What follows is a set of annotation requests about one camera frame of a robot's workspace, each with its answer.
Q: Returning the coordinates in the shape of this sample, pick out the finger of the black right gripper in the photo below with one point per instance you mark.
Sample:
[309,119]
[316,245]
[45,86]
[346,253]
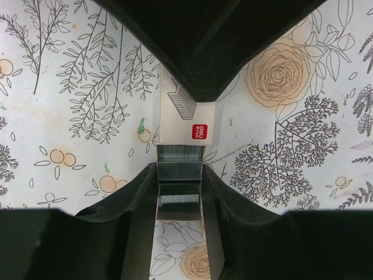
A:
[204,44]

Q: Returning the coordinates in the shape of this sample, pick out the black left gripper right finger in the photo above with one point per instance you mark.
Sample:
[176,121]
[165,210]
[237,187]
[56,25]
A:
[246,241]

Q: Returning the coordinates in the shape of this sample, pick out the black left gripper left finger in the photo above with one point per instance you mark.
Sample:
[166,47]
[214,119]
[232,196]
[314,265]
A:
[111,239]

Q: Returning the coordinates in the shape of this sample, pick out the small staple box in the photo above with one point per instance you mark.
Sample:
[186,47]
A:
[183,121]

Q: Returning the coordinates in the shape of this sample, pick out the floral patterned table mat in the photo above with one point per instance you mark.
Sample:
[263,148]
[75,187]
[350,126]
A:
[80,118]

